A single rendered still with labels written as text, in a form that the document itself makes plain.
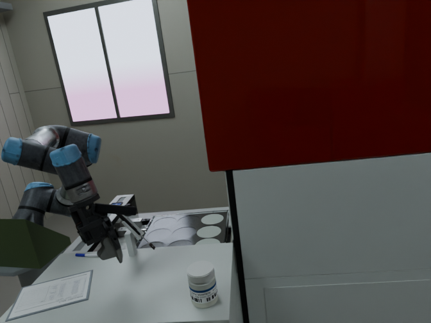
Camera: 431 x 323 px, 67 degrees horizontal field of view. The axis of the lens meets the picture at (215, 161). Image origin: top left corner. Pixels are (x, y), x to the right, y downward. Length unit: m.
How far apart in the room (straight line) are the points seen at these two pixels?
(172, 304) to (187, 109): 2.69
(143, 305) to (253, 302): 0.47
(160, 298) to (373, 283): 0.72
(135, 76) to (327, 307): 2.89
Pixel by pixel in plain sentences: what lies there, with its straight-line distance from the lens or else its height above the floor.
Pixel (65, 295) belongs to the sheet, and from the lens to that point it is 1.10.
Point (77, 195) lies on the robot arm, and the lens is 0.95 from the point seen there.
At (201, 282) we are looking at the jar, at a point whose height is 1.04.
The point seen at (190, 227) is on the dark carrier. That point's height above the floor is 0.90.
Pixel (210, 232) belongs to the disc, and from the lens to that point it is 1.35.
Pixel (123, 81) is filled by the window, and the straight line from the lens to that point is 3.64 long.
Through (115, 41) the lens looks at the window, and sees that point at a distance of 3.67.
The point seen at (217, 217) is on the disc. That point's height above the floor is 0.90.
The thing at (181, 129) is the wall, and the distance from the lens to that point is 3.48.
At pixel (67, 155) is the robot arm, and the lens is 0.94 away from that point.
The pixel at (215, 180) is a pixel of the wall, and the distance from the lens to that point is 3.54.
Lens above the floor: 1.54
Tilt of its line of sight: 16 degrees down
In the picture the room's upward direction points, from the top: 7 degrees counter-clockwise
